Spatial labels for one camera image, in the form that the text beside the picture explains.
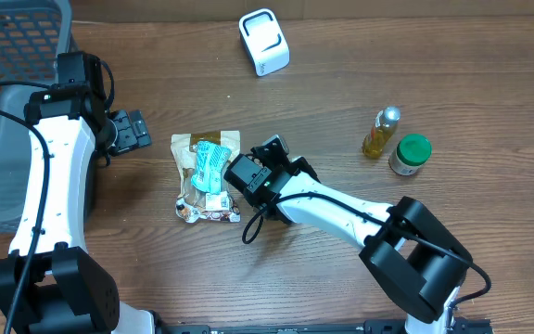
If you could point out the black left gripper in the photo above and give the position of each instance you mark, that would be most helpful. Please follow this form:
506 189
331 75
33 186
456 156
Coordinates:
133 131

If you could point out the clear bottle yellow liquid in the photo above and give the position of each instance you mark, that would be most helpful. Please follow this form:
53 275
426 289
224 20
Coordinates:
385 125

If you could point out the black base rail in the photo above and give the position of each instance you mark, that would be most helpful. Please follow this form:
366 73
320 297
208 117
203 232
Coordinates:
388 326

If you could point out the teal white snack packet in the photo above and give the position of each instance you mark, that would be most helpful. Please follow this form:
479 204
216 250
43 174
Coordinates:
211 159

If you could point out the green lid white jar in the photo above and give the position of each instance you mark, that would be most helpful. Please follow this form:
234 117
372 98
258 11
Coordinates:
411 154

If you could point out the brown patterned snack packet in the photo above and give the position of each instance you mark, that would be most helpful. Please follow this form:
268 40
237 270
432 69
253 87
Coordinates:
221 208

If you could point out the white barcode scanner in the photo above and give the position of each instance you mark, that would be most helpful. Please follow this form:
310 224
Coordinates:
264 41

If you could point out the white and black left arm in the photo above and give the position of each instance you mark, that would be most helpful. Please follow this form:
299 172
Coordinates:
48 281

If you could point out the grey plastic mesh basket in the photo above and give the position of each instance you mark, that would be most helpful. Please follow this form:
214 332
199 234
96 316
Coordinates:
32 33

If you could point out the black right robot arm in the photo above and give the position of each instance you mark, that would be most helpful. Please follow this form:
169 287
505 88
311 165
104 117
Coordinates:
413 257

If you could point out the beige brown paper pouch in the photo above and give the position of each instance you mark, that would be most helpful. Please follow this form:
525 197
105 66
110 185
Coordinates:
184 151

